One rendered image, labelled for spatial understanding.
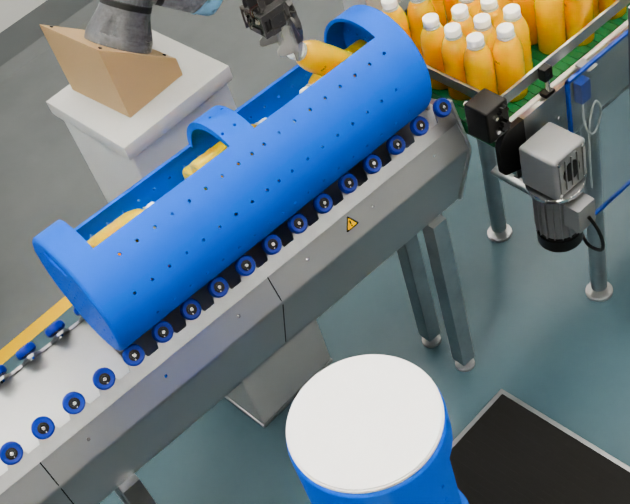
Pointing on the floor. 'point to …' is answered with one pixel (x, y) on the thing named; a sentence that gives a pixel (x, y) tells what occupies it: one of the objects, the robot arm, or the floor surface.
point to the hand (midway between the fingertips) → (292, 49)
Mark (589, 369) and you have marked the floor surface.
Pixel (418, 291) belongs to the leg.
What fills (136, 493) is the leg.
